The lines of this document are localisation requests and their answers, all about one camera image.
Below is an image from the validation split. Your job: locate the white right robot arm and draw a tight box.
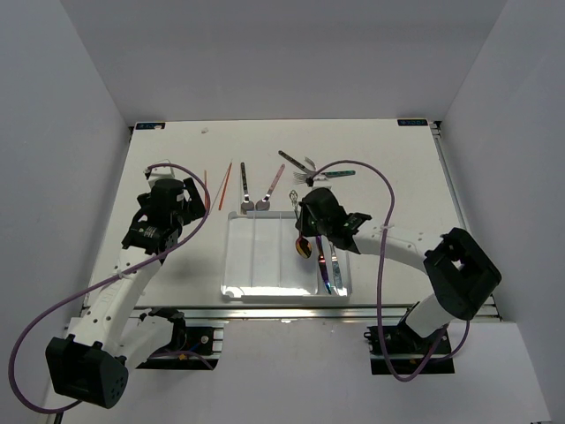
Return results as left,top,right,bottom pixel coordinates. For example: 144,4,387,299
297,187,502,352

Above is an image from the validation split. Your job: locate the black handled spoon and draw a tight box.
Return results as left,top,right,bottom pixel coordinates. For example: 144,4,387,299
240,162,254,214

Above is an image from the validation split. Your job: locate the rainbow iridescent knife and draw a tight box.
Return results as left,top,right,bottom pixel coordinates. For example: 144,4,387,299
315,236,332,295

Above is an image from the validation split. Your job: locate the blue label sticker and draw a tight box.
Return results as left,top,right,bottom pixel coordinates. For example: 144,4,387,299
134,122,166,131
396,118,428,126

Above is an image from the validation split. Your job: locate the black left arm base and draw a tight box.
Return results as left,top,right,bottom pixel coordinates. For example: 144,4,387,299
138,307,224,370

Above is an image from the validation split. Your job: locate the pink handled spoon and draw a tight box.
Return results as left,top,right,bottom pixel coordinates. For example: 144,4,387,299
255,164,285,211

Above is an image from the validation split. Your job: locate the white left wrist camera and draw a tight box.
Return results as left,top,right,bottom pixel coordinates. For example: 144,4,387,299
143,159,175,188

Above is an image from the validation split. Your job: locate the green handled fork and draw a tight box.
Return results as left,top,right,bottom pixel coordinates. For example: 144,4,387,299
293,170,356,184

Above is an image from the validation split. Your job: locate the blue label sticker left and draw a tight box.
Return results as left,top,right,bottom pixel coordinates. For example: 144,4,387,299
134,122,166,131

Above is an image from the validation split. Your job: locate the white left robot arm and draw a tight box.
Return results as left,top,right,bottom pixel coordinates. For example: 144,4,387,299
45,178,206,409

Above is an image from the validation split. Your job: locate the rainbow iridescent spoon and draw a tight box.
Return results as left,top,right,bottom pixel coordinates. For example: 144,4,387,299
289,190,312,259

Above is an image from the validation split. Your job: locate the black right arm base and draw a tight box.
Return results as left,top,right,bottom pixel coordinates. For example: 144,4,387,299
363,326,456,376

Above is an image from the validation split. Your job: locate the black handled fork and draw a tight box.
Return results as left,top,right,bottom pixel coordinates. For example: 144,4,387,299
278,150,316,176

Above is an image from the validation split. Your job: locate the white divided cutlery tray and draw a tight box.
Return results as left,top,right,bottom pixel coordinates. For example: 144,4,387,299
221,211,352,305

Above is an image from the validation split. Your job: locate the blue label sticker right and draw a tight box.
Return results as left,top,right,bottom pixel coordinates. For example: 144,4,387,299
396,118,428,126

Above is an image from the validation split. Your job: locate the ornate silver knife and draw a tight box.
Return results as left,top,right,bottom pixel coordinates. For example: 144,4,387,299
329,243,343,295

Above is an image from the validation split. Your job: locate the orange chopstick right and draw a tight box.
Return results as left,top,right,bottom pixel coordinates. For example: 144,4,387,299
218,162,232,211

